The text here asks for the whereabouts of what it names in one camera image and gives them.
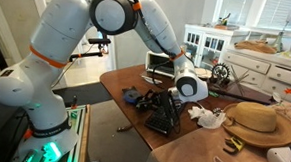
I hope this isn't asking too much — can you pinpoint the black computer keyboard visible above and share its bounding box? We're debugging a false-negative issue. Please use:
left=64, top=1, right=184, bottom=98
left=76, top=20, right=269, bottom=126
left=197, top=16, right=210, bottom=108
left=144, top=90, right=183, bottom=137

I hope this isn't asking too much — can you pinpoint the black gear ornament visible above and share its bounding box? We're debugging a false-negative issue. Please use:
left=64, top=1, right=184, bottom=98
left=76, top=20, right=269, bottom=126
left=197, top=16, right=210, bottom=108
left=209, top=61, right=233, bottom=88

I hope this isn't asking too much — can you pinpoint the blue tape roll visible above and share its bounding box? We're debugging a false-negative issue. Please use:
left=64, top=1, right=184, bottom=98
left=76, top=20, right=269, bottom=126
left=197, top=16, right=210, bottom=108
left=122, top=89, right=143, bottom=105

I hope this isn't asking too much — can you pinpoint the white crumpled cloth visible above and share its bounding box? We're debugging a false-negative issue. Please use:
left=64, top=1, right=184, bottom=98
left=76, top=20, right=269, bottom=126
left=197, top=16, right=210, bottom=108
left=186, top=104, right=228, bottom=130

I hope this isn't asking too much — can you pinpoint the wooden aluminium robot stand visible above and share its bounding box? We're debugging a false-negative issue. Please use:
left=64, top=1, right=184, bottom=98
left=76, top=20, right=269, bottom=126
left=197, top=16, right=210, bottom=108
left=10, top=98, right=92, bottom=162

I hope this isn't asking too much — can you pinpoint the black yellow hand tool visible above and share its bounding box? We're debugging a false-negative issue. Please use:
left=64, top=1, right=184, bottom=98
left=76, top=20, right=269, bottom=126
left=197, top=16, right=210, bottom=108
left=222, top=135, right=246, bottom=156

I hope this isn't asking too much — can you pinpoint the straw sun hat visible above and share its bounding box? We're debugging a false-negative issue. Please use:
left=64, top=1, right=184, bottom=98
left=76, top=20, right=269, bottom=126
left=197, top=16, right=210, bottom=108
left=220, top=100, right=291, bottom=151

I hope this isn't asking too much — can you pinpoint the tan terry towel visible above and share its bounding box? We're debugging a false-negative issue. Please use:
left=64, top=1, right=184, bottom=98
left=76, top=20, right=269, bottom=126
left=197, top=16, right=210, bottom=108
left=146, top=122, right=281, bottom=162

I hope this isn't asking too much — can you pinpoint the small brown floor object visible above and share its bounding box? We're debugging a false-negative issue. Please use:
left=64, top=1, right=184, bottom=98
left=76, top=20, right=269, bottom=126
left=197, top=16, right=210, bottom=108
left=116, top=123, right=134, bottom=134

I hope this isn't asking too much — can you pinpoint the white glass-door cabinet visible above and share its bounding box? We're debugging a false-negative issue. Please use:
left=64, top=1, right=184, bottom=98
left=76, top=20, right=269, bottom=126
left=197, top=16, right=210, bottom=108
left=181, top=23, right=250, bottom=74

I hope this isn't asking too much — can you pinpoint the white toaster oven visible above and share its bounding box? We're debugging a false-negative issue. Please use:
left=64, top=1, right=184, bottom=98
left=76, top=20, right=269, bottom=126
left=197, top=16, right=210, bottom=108
left=139, top=50, right=180, bottom=87

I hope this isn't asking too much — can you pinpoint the black rectangular tray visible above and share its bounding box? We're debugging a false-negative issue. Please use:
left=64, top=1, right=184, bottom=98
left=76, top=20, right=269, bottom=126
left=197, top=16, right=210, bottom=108
left=120, top=85, right=147, bottom=109

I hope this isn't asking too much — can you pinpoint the red handled clamp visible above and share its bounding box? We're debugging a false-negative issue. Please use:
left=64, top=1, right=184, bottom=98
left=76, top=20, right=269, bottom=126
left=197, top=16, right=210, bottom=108
left=70, top=94, right=80, bottom=110

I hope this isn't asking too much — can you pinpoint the small green item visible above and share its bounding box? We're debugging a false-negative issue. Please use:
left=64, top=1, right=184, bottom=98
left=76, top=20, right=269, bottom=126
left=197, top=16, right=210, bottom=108
left=207, top=90, right=220, bottom=98

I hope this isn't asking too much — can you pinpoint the white drawer dresser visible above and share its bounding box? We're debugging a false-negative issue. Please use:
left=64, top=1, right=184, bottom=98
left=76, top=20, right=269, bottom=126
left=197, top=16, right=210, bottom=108
left=219, top=44, right=291, bottom=105

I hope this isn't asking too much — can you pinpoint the tall silver vase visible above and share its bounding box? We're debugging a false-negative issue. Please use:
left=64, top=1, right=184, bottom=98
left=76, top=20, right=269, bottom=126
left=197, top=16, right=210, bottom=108
left=272, top=8, right=291, bottom=54

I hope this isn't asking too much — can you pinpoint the long black rod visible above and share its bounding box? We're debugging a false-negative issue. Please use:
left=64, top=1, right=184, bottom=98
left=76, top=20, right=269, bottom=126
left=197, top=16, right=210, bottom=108
left=207, top=86, right=273, bottom=107

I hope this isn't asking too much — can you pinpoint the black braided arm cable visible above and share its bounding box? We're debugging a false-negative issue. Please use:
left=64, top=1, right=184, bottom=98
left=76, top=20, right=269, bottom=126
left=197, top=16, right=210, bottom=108
left=121, top=0, right=191, bottom=91

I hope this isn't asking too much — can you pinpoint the metal spike ornament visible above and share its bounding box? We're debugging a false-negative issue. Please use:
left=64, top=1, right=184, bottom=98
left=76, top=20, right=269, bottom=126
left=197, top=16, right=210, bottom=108
left=229, top=64, right=251, bottom=96

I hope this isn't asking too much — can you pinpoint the tray with utensils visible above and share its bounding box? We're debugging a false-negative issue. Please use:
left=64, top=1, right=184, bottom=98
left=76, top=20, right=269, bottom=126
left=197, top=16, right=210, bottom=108
left=214, top=12, right=241, bottom=32

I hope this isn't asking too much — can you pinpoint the white round plate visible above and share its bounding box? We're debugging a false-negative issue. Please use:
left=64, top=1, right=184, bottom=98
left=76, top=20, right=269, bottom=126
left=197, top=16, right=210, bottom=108
left=194, top=67, right=214, bottom=81

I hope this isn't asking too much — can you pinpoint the brown woven basket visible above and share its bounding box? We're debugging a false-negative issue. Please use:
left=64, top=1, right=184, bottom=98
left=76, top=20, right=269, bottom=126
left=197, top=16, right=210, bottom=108
left=233, top=38, right=279, bottom=55

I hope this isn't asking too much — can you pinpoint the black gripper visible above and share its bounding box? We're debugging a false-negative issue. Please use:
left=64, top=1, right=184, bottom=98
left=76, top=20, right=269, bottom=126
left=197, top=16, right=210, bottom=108
left=135, top=88, right=178, bottom=115

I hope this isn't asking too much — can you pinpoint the white window blind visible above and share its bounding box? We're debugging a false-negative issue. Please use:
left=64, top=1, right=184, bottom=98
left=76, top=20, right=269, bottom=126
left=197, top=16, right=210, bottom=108
left=218, top=0, right=252, bottom=27
left=256, top=0, right=291, bottom=33

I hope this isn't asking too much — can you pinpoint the black camera boom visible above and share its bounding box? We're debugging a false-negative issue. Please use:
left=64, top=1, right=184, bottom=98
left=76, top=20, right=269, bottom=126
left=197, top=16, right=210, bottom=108
left=68, top=35, right=113, bottom=65

